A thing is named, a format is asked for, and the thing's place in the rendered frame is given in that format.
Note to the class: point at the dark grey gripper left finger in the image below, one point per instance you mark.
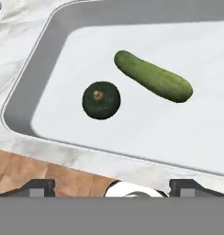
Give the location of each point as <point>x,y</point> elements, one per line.
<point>40,188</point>

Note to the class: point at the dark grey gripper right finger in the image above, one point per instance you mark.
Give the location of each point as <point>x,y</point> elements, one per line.
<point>184,188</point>

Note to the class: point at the grey rectangular tupperware container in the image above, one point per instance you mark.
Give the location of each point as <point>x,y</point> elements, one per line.
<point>141,101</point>

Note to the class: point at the dark green round squash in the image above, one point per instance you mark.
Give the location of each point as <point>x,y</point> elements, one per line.
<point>101,100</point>

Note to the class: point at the green cucumber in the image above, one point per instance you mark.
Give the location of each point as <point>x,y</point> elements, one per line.
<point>153,76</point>

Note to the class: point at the white and black round object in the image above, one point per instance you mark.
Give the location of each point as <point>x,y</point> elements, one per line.
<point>132,190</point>

